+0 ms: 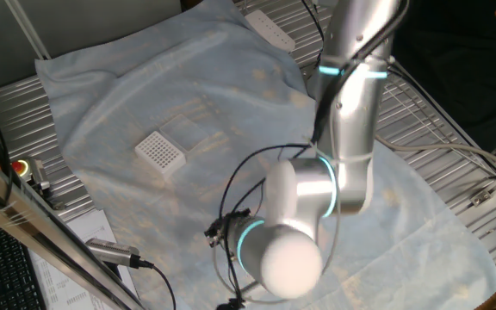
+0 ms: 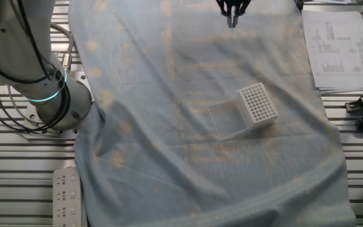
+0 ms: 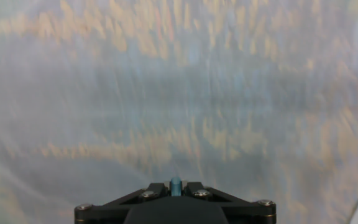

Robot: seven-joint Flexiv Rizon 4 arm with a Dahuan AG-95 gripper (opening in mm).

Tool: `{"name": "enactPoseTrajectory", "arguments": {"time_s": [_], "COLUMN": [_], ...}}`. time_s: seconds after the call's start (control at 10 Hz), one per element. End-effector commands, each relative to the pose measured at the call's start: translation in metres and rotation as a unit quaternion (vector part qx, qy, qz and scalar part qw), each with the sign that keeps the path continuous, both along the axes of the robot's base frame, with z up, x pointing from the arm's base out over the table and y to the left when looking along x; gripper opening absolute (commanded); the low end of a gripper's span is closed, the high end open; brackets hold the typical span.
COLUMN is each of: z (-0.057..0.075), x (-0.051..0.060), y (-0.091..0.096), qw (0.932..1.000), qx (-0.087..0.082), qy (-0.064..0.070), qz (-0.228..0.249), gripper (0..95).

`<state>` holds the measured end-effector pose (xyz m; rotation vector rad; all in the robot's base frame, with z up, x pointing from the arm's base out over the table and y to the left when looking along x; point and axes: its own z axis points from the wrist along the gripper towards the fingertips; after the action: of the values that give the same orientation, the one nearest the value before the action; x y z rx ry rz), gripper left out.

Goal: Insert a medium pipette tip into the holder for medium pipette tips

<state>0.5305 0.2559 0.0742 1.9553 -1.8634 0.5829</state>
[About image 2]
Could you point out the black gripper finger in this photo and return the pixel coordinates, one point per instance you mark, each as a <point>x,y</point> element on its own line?
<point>239,8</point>
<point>225,8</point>

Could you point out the blue pipette tip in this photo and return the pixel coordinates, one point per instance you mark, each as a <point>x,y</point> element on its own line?
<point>232,29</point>

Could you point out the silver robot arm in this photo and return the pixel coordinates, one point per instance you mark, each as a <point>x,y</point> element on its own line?
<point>11,47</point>

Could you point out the white pipette tip holder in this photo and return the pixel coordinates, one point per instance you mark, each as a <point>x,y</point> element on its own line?
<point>257,104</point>

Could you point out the printed paper sheets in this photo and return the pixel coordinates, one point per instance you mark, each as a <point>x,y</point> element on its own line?
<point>336,63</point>

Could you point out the clear plastic box lid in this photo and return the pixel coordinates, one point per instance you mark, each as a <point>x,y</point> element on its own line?
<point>225,121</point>

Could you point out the light blue stained cloth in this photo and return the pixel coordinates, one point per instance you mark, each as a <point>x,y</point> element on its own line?
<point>169,157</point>

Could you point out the white power strip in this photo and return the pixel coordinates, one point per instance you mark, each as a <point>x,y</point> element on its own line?
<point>67,195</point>

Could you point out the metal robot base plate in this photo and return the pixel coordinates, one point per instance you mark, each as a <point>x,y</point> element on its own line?
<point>30,123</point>

